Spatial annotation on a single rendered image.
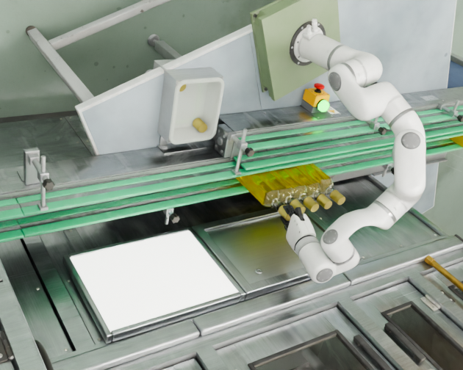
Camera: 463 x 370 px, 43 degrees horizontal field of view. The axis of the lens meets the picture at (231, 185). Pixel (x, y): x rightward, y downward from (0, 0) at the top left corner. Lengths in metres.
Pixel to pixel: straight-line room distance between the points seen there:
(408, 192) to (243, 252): 0.56
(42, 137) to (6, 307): 1.35
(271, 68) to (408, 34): 0.72
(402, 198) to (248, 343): 0.59
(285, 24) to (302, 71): 0.21
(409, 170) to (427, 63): 1.10
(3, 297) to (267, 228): 1.08
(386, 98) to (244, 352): 0.83
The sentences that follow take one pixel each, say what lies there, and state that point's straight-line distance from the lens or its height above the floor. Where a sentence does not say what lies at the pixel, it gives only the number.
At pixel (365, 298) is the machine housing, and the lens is 1.96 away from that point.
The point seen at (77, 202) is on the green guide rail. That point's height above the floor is 0.96.
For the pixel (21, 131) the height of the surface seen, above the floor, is 0.19.
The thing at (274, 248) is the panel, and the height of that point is 1.17.
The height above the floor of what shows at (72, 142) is 0.32.
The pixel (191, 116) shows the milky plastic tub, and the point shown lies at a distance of 2.00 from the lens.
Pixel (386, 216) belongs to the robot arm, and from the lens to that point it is 1.71.
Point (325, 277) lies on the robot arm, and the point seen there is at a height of 1.44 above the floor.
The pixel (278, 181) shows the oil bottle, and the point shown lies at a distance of 2.01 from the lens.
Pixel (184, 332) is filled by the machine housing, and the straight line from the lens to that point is 1.63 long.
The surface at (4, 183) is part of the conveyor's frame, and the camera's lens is 1.79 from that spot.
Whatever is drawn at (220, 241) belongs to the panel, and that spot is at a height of 1.08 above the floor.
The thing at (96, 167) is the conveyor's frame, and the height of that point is 0.82.
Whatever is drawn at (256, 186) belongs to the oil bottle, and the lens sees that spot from 1.97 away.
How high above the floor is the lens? 2.28
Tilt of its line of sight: 42 degrees down
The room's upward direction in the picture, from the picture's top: 136 degrees clockwise
